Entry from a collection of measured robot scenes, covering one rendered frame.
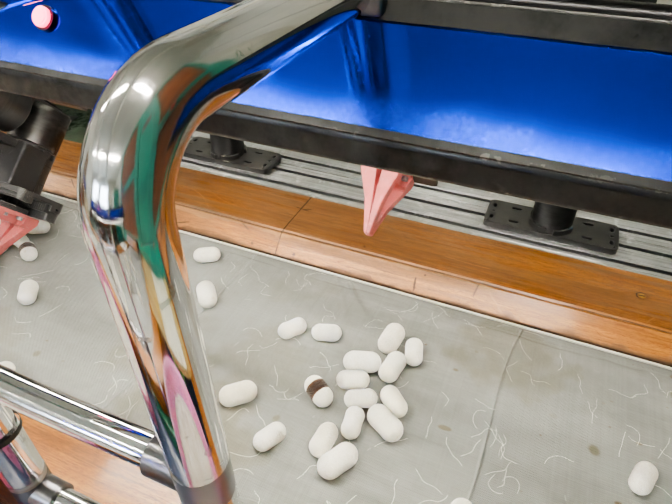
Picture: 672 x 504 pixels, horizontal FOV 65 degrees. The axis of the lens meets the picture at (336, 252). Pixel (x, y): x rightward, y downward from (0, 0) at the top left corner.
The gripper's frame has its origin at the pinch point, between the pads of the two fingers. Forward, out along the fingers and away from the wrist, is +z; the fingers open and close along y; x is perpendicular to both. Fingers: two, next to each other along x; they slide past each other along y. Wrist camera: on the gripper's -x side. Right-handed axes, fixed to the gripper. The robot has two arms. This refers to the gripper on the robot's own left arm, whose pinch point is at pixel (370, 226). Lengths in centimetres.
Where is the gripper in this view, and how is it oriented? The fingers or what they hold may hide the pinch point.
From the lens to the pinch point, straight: 52.8
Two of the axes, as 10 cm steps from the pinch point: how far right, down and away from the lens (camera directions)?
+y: 9.2, 2.4, -3.1
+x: 2.6, 2.3, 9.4
